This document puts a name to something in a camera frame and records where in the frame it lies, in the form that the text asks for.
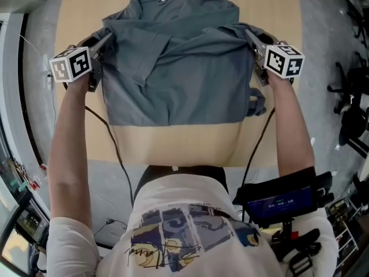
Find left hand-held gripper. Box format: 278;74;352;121
49;32;114;93

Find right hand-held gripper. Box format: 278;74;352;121
244;28;306;88

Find grey robe with belt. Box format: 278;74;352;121
100;0;268;127

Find person's left forearm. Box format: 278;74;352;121
47;76;95;222

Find person's right forearm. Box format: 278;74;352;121
266;72;315;178

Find black office chair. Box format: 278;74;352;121
345;4;369;48
327;59;369;115

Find black framed glass window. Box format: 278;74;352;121
0;13;50;271

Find person's black trousers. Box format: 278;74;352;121
134;164;230;210

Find black monitor screen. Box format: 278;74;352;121
232;166;335;227

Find person's white printed t-shirt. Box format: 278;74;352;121
46;173;340;277

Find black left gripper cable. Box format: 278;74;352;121
85;105;135;210

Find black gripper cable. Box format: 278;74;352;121
85;105;135;210
240;107;276;189

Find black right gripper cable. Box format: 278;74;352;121
240;107;276;189

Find bundle of coloured wires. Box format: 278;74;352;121
5;157;41;193

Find black floor cable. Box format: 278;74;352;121
93;218;128;238

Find white low wire rack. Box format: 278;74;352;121
325;183;369;271

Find black monitor mount rig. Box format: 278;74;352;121
270;219;322;276

